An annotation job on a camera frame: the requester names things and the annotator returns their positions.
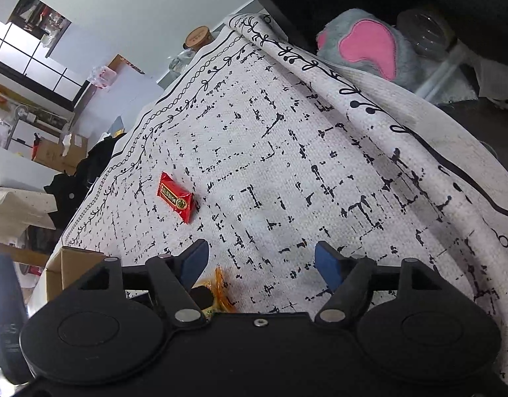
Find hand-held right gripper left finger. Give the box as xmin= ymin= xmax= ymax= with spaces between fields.
xmin=78 ymin=239 xmax=209 ymax=327

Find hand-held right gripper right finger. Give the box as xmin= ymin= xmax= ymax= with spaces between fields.
xmin=314 ymin=241 xmax=442 ymax=324

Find yellow cracker packet orange ends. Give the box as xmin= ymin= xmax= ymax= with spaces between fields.
xmin=192 ymin=267 xmax=238 ymax=319

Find red gold candy packet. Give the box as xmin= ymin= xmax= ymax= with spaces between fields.
xmin=157 ymin=171 xmax=196 ymax=225

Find white spotted paper bag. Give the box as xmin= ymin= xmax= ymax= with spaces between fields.
xmin=0 ymin=187 xmax=57 ymax=253

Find white black printed blanket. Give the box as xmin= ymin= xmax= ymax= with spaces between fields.
xmin=26 ymin=12 xmax=508 ymax=389

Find black clothing pile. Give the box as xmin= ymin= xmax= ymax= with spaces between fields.
xmin=44 ymin=134 xmax=119 ymax=230

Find small cardboard box with paper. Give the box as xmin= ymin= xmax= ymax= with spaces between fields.
xmin=61 ymin=132 xmax=89 ymax=166

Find large brown cardboard box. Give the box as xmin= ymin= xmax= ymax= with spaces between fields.
xmin=31 ymin=138 xmax=66 ymax=168

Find glass jar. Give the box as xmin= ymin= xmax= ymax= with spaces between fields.
xmin=168 ymin=49 xmax=197 ymax=76

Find clear plastic bag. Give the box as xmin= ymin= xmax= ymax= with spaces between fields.
xmin=89 ymin=65 xmax=116 ymax=89

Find clear plastic container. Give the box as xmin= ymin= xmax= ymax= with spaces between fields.
xmin=415 ymin=45 xmax=478 ymax=104

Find grey pink plush toy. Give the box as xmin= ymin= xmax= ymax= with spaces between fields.
xmin=316 ymin=8 xmax=428 ymax=92

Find cork lid jar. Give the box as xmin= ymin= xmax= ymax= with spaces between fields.
xmin=181 ymin=27 xmax=215 ymax=52

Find white black framed shelf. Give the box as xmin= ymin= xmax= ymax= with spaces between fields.
xmin=0 ymin=17 xmax=91 ymax=104

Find white tissue paper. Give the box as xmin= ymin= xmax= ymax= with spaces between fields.
xmin=464 ymin=52 xmax=508 ymax=100

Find clear plastic jar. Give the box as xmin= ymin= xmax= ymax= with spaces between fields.
xmin=396 ymin=7 xmax=459 ymax=56

